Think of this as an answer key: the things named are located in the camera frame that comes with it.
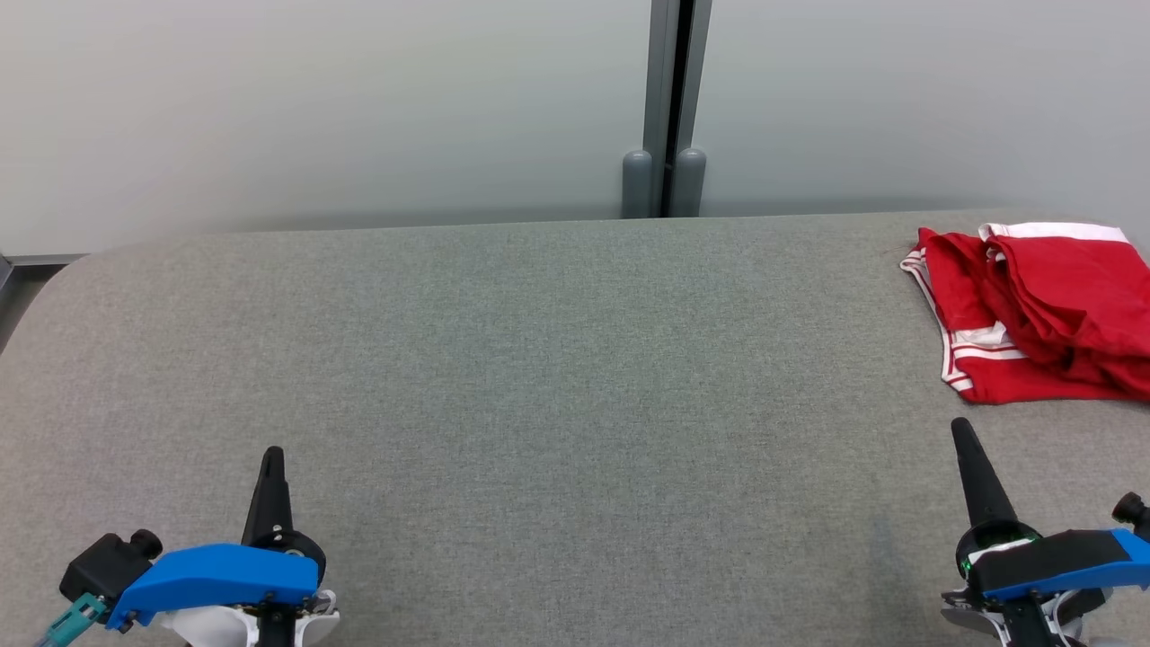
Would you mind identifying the red shorts white trim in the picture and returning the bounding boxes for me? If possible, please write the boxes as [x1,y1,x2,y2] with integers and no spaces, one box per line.
[977,222,1150,402]

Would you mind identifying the grey rounded post foot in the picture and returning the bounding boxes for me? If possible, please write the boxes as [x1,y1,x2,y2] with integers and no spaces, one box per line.
[674,147,708,219]
[622,149,655,219]

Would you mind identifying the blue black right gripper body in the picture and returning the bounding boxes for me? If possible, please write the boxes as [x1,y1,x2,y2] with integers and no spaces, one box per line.
[954,519,1150,602]

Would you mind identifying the red basketball jersey number 23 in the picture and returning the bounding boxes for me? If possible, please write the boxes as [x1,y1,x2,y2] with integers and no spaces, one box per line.
[900,227,1150,406]

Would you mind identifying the left arm cable teal plug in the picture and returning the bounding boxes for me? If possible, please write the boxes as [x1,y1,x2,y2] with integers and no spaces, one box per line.
[34,592,110,647]

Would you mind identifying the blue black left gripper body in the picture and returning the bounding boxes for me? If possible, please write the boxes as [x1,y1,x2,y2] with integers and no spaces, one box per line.
[105,530,327,631]

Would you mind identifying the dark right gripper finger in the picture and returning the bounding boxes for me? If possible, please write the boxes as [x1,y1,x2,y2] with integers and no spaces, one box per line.
[951,418,1021,532]

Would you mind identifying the grey metal tube frame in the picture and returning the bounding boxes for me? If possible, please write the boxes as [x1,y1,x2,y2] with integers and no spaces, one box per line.
[0,253,87,353]

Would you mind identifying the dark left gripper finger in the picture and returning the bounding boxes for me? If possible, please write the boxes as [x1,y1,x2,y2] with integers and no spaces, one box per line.
[241,447,296,545]

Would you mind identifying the grey partition frame post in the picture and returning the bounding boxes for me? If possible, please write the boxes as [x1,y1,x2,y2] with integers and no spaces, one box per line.
[622,0,713,219]

